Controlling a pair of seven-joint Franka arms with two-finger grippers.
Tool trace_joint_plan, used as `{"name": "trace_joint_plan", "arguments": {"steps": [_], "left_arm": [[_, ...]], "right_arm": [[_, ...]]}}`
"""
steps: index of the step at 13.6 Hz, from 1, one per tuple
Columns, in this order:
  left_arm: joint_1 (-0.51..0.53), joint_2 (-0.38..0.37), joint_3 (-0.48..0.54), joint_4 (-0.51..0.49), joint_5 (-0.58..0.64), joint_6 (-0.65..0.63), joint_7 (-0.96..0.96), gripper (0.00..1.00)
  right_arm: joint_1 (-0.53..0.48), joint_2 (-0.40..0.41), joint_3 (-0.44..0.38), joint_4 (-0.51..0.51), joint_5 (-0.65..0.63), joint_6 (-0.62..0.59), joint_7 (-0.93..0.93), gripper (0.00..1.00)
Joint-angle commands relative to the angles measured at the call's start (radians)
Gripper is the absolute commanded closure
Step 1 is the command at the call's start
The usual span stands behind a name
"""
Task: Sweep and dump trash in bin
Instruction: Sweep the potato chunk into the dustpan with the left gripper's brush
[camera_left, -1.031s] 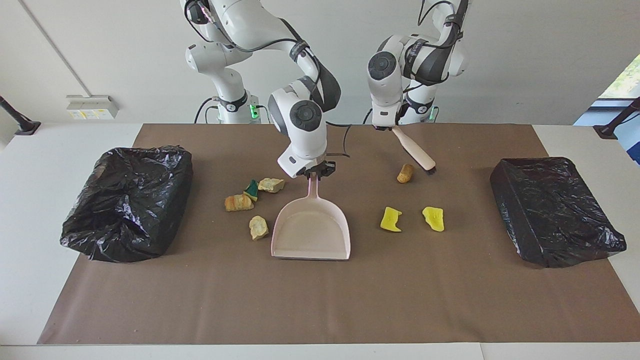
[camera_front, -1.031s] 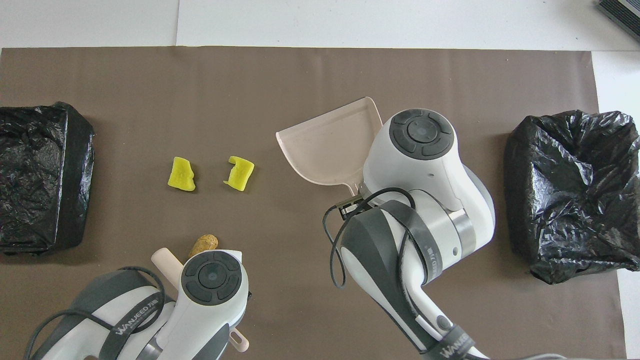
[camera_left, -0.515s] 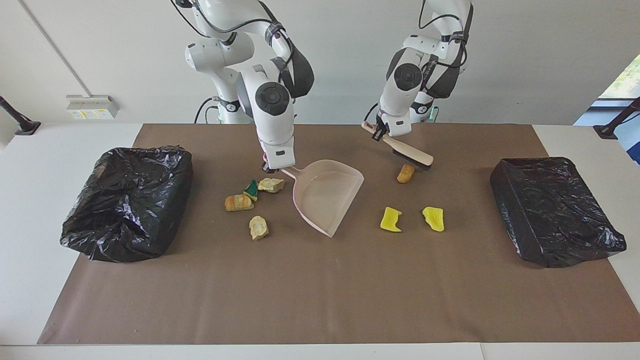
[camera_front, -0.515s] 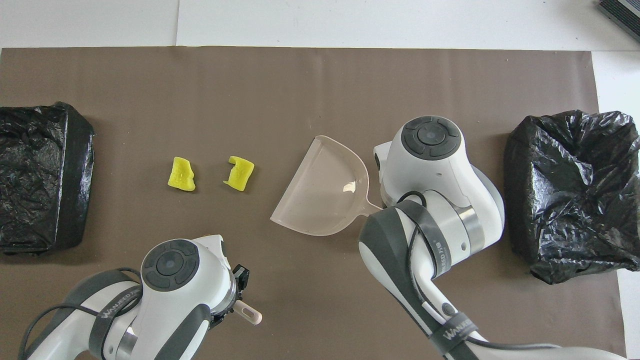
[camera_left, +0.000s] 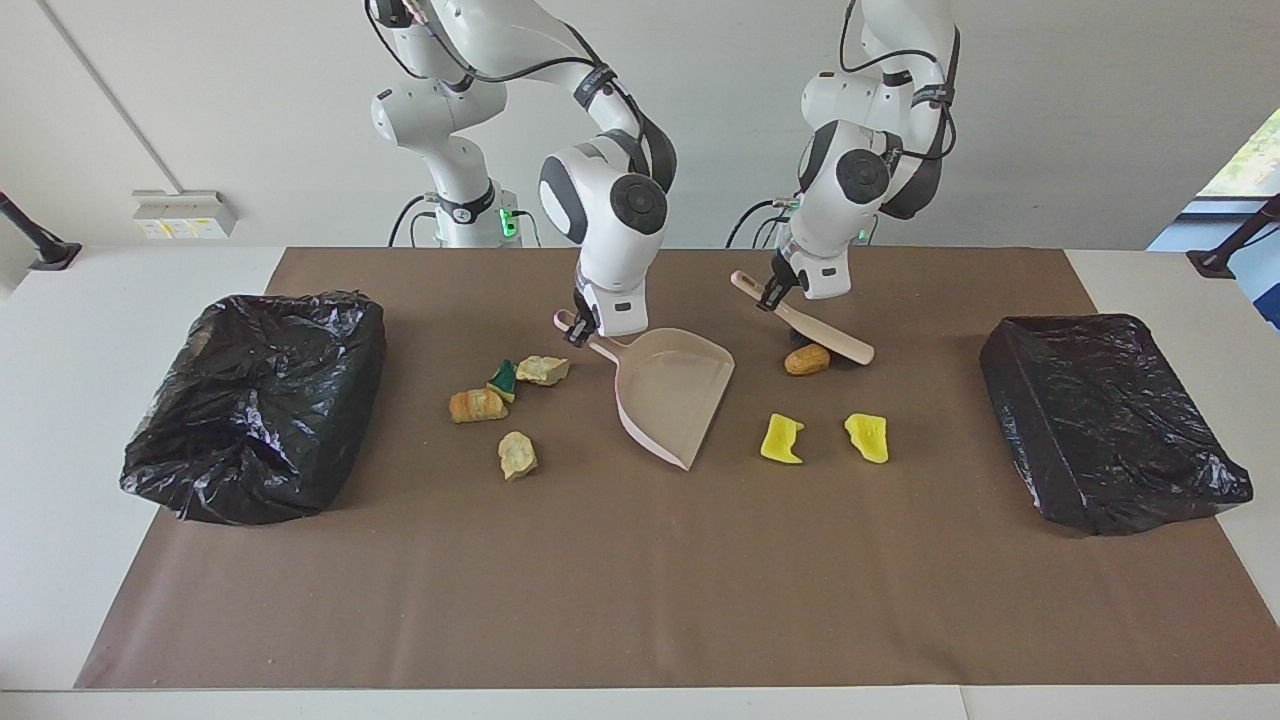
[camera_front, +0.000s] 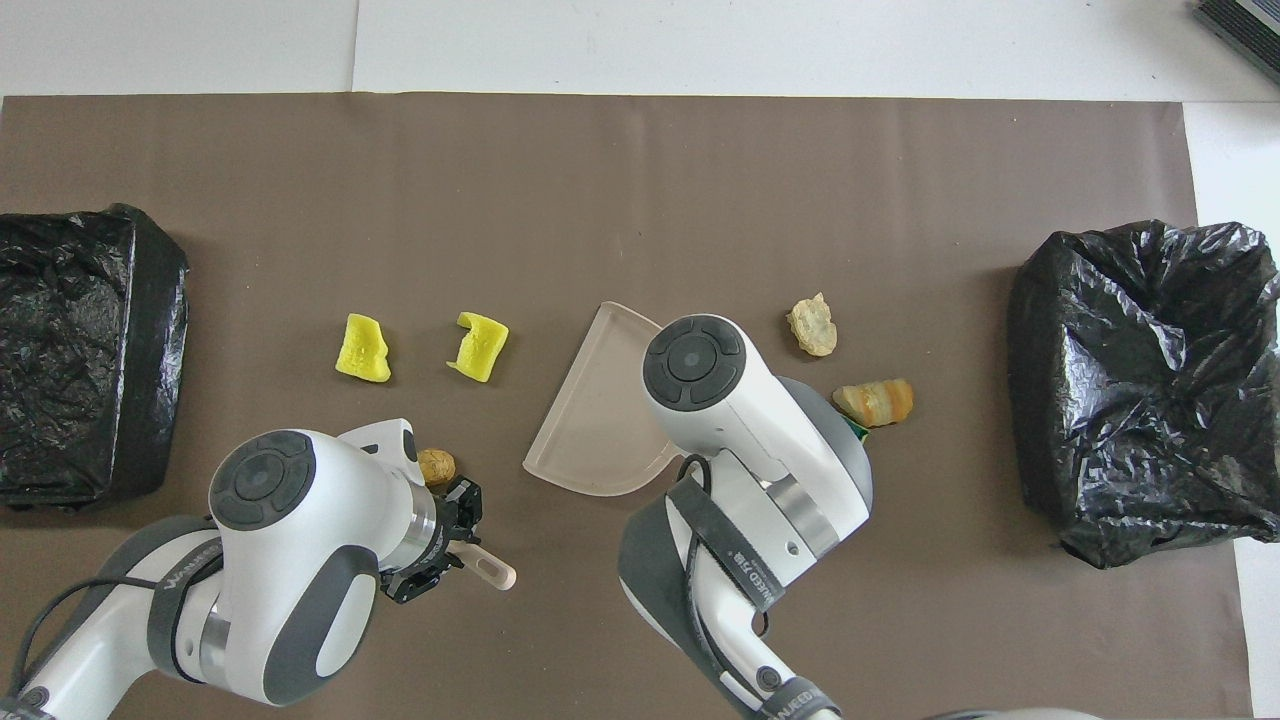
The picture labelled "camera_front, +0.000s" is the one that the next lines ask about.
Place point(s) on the green and yellow sponge piece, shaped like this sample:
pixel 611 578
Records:
pixel 860 431

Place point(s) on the bin with taut black bag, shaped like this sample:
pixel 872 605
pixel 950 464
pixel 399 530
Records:
pixel 70 350

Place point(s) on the dark ridged device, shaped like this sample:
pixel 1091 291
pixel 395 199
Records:
pixel 1245 30

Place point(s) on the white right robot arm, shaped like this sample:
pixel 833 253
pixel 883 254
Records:
pixel 740 440

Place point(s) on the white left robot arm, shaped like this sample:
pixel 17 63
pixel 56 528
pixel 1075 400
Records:
pixel 280 560

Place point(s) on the bin with crumpled black bag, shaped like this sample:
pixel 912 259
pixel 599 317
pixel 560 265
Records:
pixel 1150 400

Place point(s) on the pale pink plastic dustpan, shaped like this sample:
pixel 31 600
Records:
pixel 600 420

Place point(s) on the brown potato-shaped sponge piece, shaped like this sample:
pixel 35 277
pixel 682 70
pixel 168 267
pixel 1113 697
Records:
pixel 437 467

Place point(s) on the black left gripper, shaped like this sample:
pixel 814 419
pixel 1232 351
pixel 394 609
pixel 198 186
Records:
pixel 442 540

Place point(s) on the brown paper table mat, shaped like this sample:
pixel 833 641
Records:
pixel 640 200

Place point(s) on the orange striped sponge piece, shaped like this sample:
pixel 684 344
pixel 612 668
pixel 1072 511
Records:
pixel 876 402

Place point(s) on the pale beige sponge chunk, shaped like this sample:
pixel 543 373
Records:
pixel 812 326

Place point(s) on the beige hand brush black bristles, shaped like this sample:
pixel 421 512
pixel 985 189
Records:
pixel 492 570

